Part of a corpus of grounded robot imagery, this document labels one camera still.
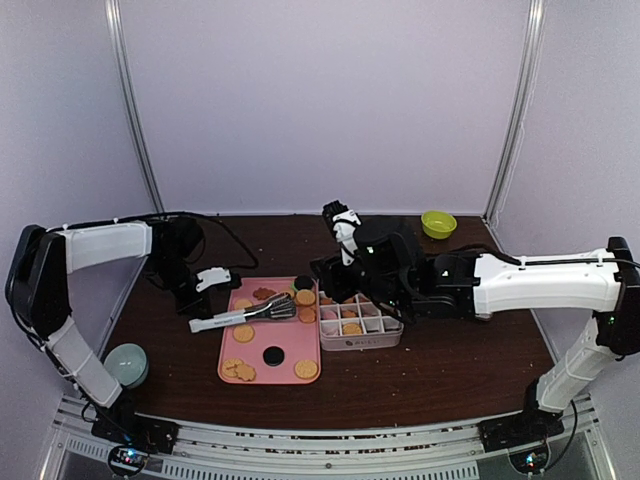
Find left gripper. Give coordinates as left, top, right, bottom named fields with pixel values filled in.
left=148, top=253, right=214, bottom=321

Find large round tan cookie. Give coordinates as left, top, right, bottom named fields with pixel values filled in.
left=342, top=323, right=363, bottom=335

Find brown leaf shaped cookie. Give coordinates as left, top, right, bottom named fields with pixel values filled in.
left=252, top=287, right=276, bottom=301

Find metal serving tongs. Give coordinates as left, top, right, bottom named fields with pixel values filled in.
left=189, top=293, right=297, bottom=333

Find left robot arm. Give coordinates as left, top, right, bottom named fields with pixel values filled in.
left=1, top=260, right=230, bottom=422

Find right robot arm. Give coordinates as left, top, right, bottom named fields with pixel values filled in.
left=311, top=218, right=639, bottom=442

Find white divided cookie tin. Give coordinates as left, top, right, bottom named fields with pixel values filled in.
left=318, top=291, right=404, bottom=352

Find green plastic bowl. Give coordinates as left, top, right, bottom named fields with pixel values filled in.
left=421, top=210, right=457, bottom=240

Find round cookie red mark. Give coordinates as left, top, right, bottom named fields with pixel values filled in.
left=221, top=358, right=244, bottom=378

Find black sandwich cookie top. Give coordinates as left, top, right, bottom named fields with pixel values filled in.
left=292, top=275, right=314, bottom=291

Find black sandwich cookie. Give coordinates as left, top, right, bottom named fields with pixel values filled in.
left=263, top=346, right=285, bottom=367
left=292, top=275, right=314, bottom=291

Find pink plastic tray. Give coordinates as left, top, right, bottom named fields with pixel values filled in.
left=217, top=277, right=321, bottom=385

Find black sandwich cookie lower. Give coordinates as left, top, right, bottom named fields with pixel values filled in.
left=263, top=346, right=285, bottom=367

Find round tan cookie bottom right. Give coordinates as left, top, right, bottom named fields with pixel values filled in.
left=294, top=359, right=320, bottom=380

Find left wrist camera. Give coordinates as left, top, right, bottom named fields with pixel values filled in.
left=195, top=267, right=242, bottom=292

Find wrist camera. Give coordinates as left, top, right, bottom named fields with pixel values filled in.
left=195, top=267, right=242, bottom=292
left=322, top=200, right=361, bottom=266

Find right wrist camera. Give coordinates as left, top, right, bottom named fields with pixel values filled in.
left=322, top=200, right=361, bottom=266

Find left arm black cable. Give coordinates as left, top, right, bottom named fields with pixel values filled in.
left=144, top=212, right=260, bottom=271

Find right frame post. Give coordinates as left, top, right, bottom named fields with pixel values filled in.
left=484, top=0, right=546, bottom=227

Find frame post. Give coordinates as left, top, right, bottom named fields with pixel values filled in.
left=484, top=0, right=546, bottom=227
left=104, top=0, right=165, bottom=213

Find left frame post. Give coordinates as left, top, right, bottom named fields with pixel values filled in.
left=104, top=0, right=165, bottom=213

